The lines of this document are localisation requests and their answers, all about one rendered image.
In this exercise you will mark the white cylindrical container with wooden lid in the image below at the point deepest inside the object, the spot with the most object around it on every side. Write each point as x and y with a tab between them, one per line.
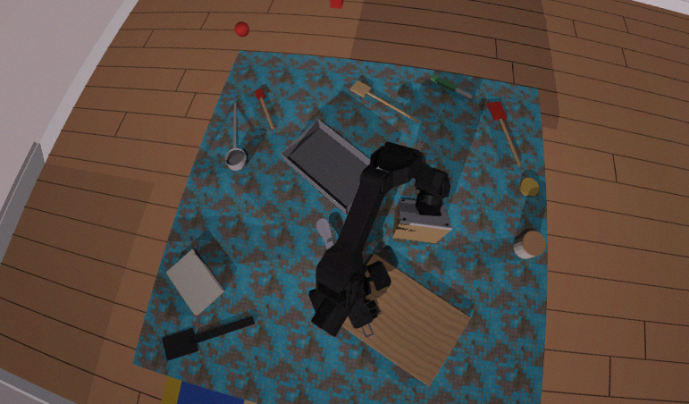
530	244

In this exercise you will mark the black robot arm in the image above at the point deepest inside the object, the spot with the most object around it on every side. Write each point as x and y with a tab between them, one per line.
339	275

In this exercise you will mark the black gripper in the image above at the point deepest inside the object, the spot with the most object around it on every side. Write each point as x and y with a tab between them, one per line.
379	277

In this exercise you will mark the red spatula with wooden handle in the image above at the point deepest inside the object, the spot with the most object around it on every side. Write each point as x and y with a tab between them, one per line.
498	113

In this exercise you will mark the dark grey roasting tin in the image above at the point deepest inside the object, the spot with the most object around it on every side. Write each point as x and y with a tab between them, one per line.
328	162

